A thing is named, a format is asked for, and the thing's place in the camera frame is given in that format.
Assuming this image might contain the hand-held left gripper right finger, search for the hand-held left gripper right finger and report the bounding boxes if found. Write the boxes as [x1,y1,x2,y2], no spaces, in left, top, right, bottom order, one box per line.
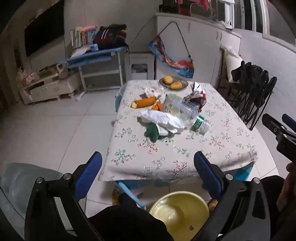
[192,151,271,241]

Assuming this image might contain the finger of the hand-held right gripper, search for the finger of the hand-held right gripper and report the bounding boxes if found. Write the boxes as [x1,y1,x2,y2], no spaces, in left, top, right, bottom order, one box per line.
[262,113,283,139]
[281,113,296,135]

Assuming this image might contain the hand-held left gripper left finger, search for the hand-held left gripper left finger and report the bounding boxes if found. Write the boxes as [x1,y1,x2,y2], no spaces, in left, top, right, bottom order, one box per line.
[24,151,103,241]

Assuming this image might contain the yellow plastic basin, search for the yellow plastic basin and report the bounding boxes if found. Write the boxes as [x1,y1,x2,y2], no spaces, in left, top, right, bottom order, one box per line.
[149,190,210,241]

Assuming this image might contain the clear plastic bottle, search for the clear plastic bottle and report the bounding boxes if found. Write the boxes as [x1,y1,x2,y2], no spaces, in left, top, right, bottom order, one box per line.
[163,94,212,135]

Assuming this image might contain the white plastic bag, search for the white plastic bag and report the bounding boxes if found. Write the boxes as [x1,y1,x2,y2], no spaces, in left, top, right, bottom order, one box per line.
[144,85,167,99]
[138,109,186,135]

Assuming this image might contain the person's right forearm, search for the person's right forearm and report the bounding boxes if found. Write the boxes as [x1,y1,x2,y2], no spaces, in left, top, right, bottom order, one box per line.
[277,162,296,214]

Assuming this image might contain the floral tablecloth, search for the floral tablecloth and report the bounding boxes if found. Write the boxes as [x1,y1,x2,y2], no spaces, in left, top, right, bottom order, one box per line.
[97,79,259,182]

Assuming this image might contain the black folding chairs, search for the black folding chairs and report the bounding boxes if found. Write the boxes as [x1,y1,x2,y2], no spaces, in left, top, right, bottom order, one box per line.
[228,61,277,131]

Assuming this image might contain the orange textured object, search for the orange textured object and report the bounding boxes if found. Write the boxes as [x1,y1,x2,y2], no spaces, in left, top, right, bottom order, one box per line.
[208,199,219,212]

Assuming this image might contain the light blue table leg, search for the light blue table leg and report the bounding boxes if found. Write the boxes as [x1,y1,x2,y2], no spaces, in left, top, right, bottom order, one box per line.
[116,181,147,210]

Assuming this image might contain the black garment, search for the black garment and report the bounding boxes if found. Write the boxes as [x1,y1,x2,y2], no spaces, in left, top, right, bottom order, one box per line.
[231,61,264,81]

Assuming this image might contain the dark cloth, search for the dark cloth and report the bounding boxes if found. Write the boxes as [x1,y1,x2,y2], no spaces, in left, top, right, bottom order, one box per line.
[88,192,175,241]

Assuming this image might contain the wooden chair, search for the wooden chair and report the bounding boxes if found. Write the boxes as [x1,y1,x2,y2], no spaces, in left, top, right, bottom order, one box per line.
[218,45,241,98]

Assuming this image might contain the green cloth item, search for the green cloth item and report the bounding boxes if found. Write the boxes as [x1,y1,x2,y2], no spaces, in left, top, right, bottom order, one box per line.
[144,123,175,142]

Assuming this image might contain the white pillow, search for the white pillow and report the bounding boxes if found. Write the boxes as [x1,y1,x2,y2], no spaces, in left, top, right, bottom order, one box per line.
[223,47,243,82]

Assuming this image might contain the pale green chair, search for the pale green chair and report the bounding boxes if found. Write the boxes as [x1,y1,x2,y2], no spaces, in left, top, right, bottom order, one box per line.
[0,162,64,232]

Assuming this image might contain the torn snack packet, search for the torn snack packet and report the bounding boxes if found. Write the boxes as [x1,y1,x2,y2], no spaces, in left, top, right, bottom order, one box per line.
[184,82,207,111]

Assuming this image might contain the large orange peel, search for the large orange peel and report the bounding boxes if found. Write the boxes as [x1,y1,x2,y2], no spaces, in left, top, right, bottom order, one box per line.
[131,97,157,108]

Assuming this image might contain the cream television cabinet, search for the cream television cabinet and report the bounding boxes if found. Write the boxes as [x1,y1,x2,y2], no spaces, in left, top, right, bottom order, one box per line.
[16,65,81,105]

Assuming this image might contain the grey fruit plate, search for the grey fruit plate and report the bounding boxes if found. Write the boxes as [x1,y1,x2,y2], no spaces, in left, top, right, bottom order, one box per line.
[159,76,189,90]

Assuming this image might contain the beige jug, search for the beige jug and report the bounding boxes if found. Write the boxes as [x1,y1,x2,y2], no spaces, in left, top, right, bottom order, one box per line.
[56,64,69,79]

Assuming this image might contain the white tall cabinet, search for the white tall cabinet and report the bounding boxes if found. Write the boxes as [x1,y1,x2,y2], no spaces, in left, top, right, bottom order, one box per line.
[155,12,242,88]

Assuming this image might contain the pink floral box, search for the pink floral box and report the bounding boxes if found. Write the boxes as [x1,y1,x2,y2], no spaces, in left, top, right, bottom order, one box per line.
[23,72,38,84]

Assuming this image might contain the white floor appliance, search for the white floor appliance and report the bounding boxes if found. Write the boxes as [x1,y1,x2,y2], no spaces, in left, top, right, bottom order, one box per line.
[129,52,155,80]

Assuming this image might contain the colourful hanging bag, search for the colourful hanging bag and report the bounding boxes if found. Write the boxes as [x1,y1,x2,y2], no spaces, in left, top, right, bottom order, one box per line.
[148,21,195,79]

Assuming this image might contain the blue study desk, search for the blue study desk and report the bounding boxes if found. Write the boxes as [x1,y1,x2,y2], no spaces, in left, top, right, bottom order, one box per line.
[58,46,130,91]

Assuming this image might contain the white papers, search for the white papers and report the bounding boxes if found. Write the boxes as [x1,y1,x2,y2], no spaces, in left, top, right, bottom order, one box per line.
[70,46,93,58]

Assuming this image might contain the row of books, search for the row of books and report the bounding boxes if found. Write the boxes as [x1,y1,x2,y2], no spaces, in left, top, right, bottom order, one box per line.
[70,27,96,49]

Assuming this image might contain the dark striped backpack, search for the dark striped backpack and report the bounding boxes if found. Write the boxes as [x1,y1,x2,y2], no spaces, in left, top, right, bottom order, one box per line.
[92,24,129,50]

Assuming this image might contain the red hanging clothes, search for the red hanging clothes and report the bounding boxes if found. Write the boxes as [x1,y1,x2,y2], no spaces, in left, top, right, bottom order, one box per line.
[177,0,210,11]

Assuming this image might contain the white window frame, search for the white window frame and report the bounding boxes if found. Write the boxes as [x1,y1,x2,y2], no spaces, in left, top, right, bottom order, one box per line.
[222,0,271,35]

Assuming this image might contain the black wall television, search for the black wall television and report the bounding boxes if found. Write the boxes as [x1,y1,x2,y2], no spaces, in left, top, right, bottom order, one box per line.
[24,1,65,58]

